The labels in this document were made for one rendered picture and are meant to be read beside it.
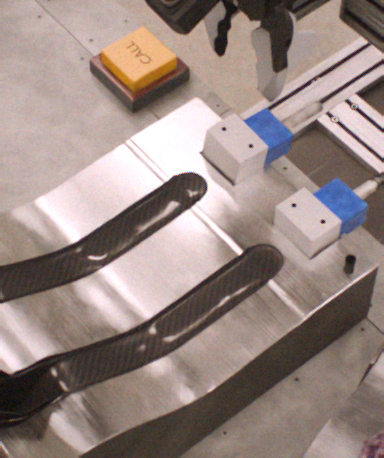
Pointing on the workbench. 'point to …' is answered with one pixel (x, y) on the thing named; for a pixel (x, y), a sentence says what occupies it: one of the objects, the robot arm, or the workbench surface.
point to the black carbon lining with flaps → (129, 358)
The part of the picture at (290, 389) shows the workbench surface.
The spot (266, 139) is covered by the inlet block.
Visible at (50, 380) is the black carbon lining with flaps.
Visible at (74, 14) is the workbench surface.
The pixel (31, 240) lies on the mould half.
